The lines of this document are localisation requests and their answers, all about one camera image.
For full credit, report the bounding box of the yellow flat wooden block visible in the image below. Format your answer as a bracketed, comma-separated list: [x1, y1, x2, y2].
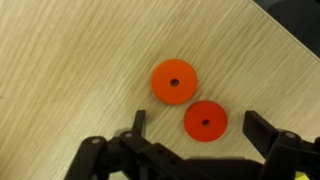
[293, 171, 316, 180]

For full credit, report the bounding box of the red wooden ring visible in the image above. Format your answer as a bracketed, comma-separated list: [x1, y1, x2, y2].
[183, 100, 229, 143]

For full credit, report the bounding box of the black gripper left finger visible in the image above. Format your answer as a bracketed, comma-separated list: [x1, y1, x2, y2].
[63, 109, 188, 180]

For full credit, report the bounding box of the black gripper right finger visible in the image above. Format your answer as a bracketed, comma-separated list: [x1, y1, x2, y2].
[242, 110, 320, 180]

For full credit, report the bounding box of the orange wooden ring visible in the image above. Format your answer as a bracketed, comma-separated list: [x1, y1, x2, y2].
[150, 58, 198, 106]

